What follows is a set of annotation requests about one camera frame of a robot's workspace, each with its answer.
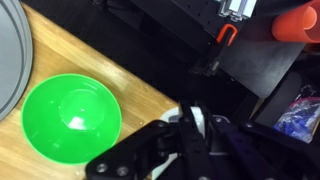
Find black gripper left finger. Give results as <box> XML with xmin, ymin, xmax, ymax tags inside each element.
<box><xmin>85</xmin><ymin>101</ymin><xmax>214</xmax><ymax>180</ymax></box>

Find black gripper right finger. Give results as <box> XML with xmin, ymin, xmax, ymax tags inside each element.
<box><xmin>200</xmin><ymin>105</ymin><xmax>320</xmax><ymax>180</ymax></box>

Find white mug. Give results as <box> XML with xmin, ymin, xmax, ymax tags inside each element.
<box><xmin>152</xmin><ymin>107</ymin><xmax>205</xmax><ymax>180</ymax></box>

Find light green bowl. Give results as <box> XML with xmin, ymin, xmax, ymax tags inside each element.
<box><xmin>21</xmin><ymin>74</ymin><xmax>122</xmax><ymax>164</ymax></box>

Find blue plastic bag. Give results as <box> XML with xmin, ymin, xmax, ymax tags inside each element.
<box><xmin>273</xmin><ymin>85</ymin><xmax>320</xmax><ymax>143</ymax></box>

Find orange cup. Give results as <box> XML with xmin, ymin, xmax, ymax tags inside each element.
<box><xmin>271</xmin><ymin>0</ymin><xmax>320</xmax><ymax>43</ymax></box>

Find grey round tray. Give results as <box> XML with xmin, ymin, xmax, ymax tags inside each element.
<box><xmin>0</xmin><ymin>0</ymin><xmax>33</xmax><ymax>121</ymax></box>

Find orange handled clamp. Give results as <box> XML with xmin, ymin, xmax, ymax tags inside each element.
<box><xmin>192</xmin><ymin>23</ymin><xmax>239</xmax><ymax>77</ymax></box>

